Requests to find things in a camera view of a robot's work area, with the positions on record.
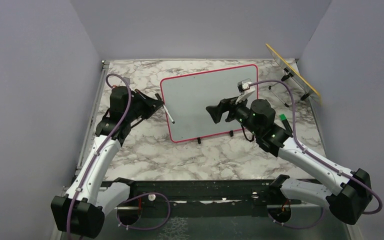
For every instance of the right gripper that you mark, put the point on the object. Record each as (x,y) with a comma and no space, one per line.
(225,105)

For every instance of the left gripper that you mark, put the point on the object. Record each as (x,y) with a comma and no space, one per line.
(151,104)

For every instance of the white black-tipped marker pen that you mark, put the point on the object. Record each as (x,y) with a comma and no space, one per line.
(157,95)

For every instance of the pink-framed whiteboard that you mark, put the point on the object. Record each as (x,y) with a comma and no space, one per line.
(187,96)

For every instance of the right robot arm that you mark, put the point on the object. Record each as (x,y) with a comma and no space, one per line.
(345,193)

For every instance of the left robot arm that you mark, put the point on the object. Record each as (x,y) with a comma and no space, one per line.
(83,208)

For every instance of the green black highlighter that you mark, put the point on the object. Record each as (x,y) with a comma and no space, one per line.
(286,123)

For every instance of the yellow-edged board on stand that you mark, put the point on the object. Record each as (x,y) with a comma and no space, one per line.
(291,73)

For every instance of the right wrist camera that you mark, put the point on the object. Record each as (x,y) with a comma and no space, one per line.
(246,89)

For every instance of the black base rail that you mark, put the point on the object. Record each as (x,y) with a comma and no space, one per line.
(199,198)

